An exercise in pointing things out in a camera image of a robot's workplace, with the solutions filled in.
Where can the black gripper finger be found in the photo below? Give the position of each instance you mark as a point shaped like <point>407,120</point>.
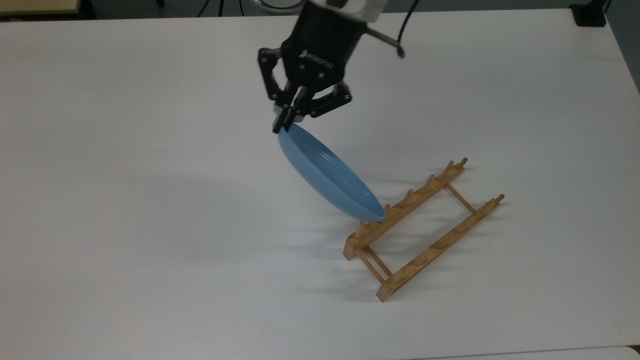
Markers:
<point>327,102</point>
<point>272,75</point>

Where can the yellow wooden board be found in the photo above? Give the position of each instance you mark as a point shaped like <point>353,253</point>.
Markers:
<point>37,6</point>

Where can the wooden plate rack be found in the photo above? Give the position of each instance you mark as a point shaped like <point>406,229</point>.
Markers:
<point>425,230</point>

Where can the blue plate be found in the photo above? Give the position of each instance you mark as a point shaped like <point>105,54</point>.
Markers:
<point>327,175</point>

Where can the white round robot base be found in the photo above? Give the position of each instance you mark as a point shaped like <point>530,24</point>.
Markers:
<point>277,5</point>

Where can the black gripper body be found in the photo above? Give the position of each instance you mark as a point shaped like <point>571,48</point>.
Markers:
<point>325,47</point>

